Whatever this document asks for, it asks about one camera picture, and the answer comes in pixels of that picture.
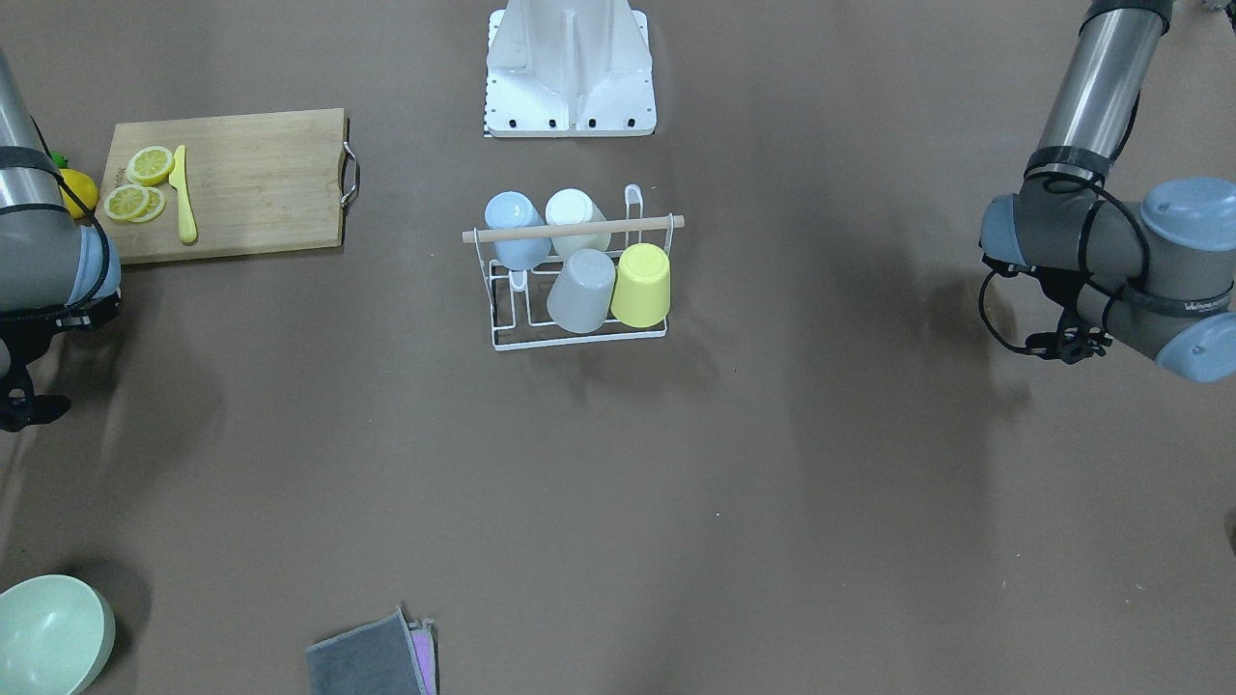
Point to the yellow lemon near board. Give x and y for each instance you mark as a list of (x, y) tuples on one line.
[(79, 193)]

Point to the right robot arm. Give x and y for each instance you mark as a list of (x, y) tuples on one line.
[(56, 275)]

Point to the light green bowl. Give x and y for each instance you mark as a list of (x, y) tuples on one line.
[(57, 633)]

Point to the white plastic cup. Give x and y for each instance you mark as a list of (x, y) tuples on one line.
[(571, 206)]

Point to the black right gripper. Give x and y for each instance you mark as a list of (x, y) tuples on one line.
[(21, 340)]

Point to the yellow plastic cup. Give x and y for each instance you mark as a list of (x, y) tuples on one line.
[(642, 290)]

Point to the bamboo cutting board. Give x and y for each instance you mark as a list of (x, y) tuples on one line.
[(257, 184)]

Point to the purple folded cloth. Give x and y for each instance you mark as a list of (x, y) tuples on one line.
[(421, 636)]

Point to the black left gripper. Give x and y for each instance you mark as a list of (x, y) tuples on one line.
[(1060, 287)]

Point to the grey folded cloth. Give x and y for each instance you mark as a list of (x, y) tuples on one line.
[(372, 659)]

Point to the grey plastic cup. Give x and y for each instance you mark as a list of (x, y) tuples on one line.
[(579, 299)]

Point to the lemon slice front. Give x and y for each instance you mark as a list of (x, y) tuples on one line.
[(127, 202)]

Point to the lemon slice top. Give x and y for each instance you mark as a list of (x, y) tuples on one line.
[(150, 166)]

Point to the lemon slice behind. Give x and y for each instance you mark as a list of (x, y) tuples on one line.
[(156, 204)]

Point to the white wire cup rack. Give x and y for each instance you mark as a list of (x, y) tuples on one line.
[(517, 266)]

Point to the white camera stand base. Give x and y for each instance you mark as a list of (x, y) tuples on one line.
[(569, 69)]

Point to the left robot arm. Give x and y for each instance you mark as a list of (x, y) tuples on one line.
[(1156, 275)]

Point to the yellow plastic knife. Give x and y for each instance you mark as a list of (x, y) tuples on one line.
[(187, 224)]

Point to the lemon slice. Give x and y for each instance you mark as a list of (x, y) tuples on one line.
[(156, 204), (127, 202), (150, 166)]

